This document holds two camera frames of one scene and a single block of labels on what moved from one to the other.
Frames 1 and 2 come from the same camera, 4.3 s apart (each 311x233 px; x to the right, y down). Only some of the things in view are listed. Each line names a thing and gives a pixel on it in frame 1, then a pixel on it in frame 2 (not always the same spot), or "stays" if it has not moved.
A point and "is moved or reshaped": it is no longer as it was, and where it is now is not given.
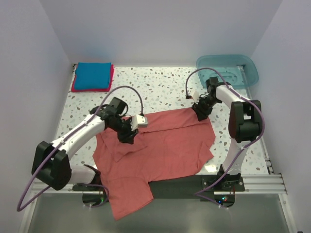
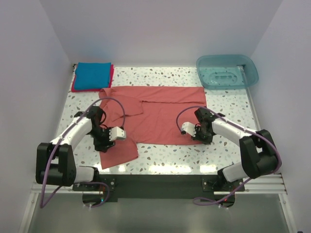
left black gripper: x=128 y=136 to x=102 y=146
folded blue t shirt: x=93 y=75 stays
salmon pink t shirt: x=172 y=146 is moved or reshaped
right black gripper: x=202 y=113 to x=207 y=141
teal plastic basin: x=240 y=71 stays
